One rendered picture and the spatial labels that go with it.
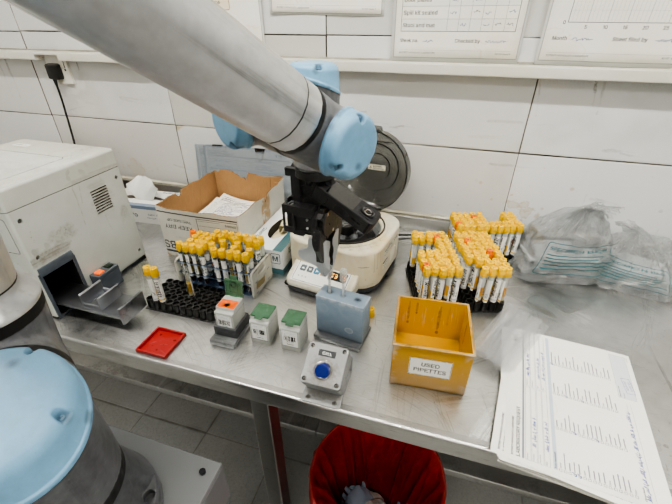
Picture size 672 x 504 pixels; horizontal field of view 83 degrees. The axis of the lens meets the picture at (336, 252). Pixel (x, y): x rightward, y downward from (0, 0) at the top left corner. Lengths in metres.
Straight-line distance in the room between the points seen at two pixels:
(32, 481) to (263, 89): 0.35
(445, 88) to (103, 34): 0.88
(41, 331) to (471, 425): 0.60
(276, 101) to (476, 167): 0.83
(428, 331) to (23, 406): 0.64
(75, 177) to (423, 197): 0.87
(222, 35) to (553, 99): 0.89
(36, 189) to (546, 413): 1.01
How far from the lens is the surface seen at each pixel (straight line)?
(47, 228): 0.97
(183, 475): 0.58
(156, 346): 0.86
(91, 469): 0.44
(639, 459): 0.77
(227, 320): 0.78
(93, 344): 0.92
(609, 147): 1.16
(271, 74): 0.35
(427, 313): 0.77
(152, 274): 0.88
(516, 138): 1.11
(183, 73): 0.32
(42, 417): 0.39
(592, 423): 0.77
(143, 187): 1.39
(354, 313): 0.73
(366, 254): 0.84
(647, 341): 1.01
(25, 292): 0.49
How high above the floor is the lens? 1.44
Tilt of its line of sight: 32 degrees down
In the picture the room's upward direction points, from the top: straight up
